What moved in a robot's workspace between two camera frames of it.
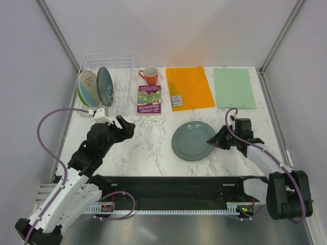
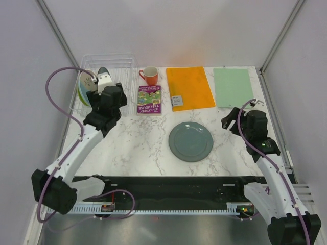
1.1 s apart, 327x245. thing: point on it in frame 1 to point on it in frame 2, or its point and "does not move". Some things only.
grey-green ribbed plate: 189,141 does not move
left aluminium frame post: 58,32 does not move
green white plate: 80,96 does not move
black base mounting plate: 174,192 does not move
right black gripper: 217,140 to 233,128
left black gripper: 127,131 to 94,99
